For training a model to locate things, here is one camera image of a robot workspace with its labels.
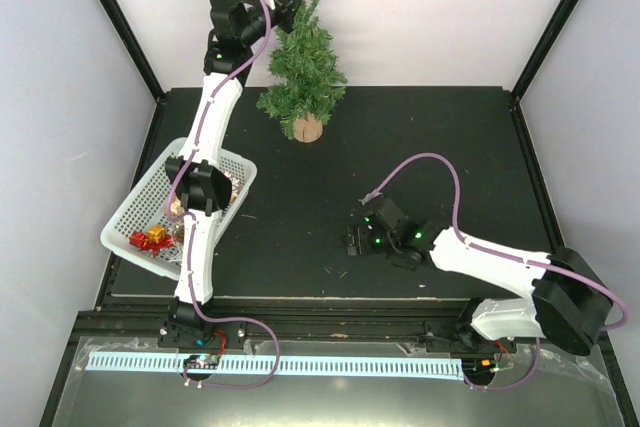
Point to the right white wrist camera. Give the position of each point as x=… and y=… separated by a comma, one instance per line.
x=369, y=197

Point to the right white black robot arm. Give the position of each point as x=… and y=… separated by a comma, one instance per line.
x=555, y=296

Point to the left black frame post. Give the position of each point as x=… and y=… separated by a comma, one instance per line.
x=128, y=38

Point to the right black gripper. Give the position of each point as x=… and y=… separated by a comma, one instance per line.
x=363, y=247

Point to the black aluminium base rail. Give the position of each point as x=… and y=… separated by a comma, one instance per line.
x=436, y=326

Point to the brown pine cone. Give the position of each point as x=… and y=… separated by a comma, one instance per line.
x=178, y=234

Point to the gold gift box ornament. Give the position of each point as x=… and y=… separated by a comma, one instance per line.
x=157, y=234

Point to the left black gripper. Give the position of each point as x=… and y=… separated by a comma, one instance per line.
x=290, y=0

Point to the black frame post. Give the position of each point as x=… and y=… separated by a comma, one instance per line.
x=128, y=38
x=550, y=34

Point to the silver star ornament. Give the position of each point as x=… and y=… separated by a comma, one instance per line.
x=172, y=255

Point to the white slotted cable duct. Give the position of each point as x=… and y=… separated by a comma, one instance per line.
x=264, y=365

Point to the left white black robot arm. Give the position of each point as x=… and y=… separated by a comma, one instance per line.
x=197, y=180

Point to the small green christmas tree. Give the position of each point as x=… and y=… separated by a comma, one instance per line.
x=308, y=80

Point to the white perforated plastic basket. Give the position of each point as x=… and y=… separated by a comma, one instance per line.
x=145, y=206

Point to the right black frame post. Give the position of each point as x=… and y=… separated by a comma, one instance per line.
x=550, y=34

